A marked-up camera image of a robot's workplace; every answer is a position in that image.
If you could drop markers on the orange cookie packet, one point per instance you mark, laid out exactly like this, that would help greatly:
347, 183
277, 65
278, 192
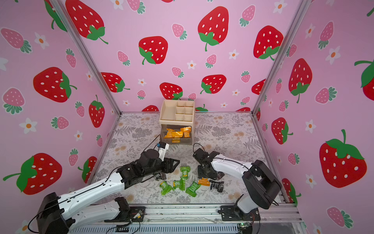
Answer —
178, 134
186, 131
169, 133
204, 182

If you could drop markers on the aluminium corner post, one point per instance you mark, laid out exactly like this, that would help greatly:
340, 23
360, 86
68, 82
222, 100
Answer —
288, 38
76, 37

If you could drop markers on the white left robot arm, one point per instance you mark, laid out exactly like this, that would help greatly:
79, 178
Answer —
62, 214

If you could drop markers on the cream drawer organizer cabinet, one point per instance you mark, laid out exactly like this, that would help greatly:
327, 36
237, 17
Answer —
178, 112

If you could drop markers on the aluminium corner post left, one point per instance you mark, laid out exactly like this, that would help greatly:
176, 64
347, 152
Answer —
76, 37

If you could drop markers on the green cookie packet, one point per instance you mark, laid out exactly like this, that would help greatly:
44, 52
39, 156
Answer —
185, 172
179, 184
166, 188
192, 189

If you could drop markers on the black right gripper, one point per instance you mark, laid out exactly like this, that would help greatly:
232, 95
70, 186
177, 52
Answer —
206, 168

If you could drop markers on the aluminium corner post right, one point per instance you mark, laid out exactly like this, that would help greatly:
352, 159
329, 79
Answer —
288, 38

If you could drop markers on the black checkered cookie packet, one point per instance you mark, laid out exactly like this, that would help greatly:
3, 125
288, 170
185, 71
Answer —
160, 176
217, 185

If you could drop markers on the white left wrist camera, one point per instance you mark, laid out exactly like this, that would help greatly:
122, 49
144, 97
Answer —
162, 148

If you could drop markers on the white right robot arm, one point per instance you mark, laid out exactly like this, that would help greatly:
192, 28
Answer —
261, 184

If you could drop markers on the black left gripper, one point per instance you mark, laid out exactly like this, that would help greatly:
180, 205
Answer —
171, 168

